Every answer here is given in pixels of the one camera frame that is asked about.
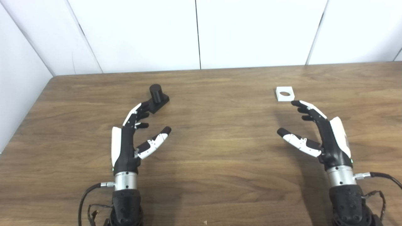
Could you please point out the white and black left hand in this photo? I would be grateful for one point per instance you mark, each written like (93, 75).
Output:
(125, 150)

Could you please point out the white square piece with hole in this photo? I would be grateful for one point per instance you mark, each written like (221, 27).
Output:
(279, 98)

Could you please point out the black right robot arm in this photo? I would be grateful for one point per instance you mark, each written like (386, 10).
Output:
(348, 204)

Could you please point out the black peg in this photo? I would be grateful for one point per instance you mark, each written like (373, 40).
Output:
(155, 92)

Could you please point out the white and black right hand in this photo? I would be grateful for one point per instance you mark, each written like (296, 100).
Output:
(333, 147)

